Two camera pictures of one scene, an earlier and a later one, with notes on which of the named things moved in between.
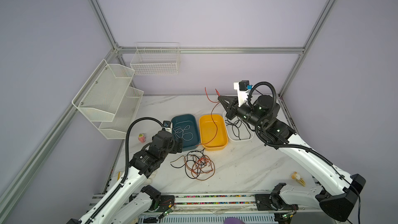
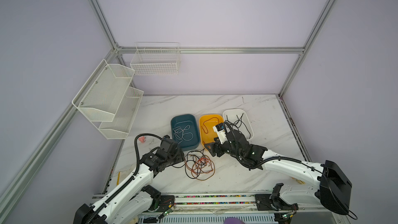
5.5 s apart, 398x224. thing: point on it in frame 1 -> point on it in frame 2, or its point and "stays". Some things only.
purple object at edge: [233, 220] stays
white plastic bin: [238, 130] stays
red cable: [215, 102] -> [206, 127]
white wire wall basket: [156, 58] stays
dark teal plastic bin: [184, 126] stays
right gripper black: [231, 102] -> [215, 145]
